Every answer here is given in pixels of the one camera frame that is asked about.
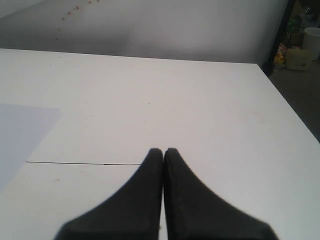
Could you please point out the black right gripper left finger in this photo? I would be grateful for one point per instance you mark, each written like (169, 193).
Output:
(132, 213)

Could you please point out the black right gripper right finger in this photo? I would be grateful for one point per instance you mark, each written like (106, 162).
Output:
(194, 212)

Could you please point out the white paper sheet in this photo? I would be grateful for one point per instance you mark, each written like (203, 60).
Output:
(22, 129)

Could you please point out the yellow toy clutter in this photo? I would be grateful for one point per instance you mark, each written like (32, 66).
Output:
(280, 57)

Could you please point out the beige cardboard box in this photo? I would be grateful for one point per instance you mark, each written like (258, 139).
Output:
(298, 59)

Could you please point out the white plastic bucket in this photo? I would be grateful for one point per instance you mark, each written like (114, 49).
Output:
(311, 41)

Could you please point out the black vertical frame post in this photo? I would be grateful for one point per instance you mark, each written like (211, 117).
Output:
(268, 66)

